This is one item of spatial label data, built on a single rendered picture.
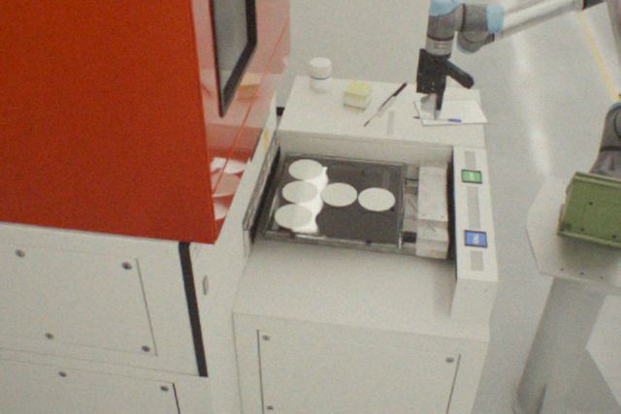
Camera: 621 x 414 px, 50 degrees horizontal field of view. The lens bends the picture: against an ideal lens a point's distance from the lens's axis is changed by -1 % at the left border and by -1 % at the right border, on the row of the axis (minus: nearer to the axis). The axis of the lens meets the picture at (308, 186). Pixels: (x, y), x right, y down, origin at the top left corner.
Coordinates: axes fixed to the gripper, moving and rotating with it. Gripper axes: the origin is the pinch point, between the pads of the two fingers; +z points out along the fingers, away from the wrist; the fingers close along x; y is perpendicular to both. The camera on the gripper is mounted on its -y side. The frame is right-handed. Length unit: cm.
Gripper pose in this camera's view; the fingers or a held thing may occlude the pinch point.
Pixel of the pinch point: (438, 115)
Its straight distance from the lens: 199.2
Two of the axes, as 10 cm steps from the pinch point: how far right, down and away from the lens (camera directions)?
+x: -1.3, 5.8, -8.1
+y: -9.9, -0.8, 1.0
